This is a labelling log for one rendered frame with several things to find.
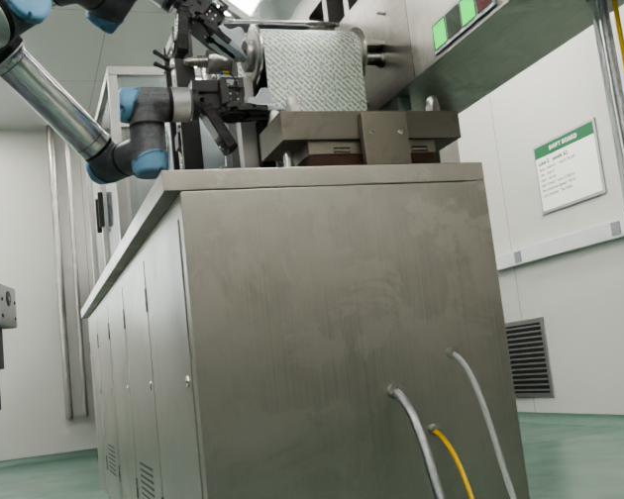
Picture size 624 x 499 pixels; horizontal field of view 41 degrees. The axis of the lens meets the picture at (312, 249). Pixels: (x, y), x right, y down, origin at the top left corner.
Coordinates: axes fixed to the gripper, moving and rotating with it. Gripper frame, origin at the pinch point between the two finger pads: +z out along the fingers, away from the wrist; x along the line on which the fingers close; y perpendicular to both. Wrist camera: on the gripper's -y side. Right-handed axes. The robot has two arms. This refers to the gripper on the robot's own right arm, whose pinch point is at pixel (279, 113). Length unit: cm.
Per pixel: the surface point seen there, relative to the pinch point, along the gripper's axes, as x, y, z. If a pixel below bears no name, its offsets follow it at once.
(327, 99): -0.2, 3.2, 11.8
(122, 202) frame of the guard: 102, 4, -24
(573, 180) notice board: 241, 37, 262
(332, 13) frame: 39, 43, 32
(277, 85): -0.3, 6.5, 0.2
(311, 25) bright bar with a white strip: 30, 35, 22
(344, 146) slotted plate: -19.0, -13.2, 6.8
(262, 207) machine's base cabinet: -26.0, -26.7, -13.8
